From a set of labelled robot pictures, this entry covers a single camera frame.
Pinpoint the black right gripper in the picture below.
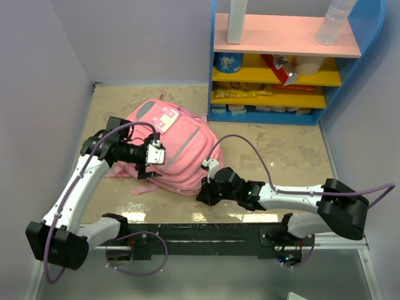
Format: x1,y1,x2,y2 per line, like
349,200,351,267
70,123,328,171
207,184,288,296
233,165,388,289
197,174,239,208

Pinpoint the pink student backpack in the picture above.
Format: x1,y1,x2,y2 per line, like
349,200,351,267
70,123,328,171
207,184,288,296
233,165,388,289
104,92,224,197

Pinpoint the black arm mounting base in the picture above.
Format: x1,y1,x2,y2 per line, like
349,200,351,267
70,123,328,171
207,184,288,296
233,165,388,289
92,223,315,262

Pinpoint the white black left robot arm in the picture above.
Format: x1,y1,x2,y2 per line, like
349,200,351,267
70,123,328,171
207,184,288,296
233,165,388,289
26,117,165,270

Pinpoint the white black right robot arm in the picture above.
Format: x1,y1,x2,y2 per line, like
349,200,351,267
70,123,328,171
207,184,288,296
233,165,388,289
196,167,369,246

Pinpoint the yellow chips bag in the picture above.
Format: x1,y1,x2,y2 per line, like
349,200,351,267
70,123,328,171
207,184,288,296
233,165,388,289
212,82,273,99

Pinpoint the red flat package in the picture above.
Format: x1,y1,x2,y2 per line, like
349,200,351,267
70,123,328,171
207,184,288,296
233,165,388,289
272,84,322,96

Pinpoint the blue round tin can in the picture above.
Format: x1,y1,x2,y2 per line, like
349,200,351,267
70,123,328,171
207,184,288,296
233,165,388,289
214,52,244,74

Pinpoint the blue wooden shelf unit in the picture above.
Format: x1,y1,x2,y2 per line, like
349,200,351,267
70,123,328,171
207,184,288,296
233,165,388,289
207,1,386,125

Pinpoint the red snack box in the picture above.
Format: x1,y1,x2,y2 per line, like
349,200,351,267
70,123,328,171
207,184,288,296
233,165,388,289
261,54,299,86

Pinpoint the white plastic cup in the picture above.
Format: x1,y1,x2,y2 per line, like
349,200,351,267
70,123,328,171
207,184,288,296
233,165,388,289
292,56,325,76

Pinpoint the white tall bottle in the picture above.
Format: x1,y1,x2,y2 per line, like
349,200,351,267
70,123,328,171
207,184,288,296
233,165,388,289
227,0,248,44

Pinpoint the clear plastic water bottle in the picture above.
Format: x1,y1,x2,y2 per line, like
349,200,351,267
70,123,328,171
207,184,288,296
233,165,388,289
316,0,357,46

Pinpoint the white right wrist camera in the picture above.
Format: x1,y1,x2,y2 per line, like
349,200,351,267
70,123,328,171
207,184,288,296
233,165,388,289
201,158,220,183

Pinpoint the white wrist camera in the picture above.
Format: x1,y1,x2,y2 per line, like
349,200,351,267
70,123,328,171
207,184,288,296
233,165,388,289
201,158,220,183
146,140,166,165

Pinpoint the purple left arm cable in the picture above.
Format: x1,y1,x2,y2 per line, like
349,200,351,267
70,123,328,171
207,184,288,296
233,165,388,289
43,122,169,284

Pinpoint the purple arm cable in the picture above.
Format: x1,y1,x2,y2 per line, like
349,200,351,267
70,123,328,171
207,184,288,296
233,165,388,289
206,134,396,269
43,122,169,284

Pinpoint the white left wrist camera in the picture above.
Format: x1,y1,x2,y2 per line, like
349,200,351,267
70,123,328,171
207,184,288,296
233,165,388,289
146,140,166,165

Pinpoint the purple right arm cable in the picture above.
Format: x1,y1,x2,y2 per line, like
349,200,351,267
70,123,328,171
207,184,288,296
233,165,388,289
206,134,396,269

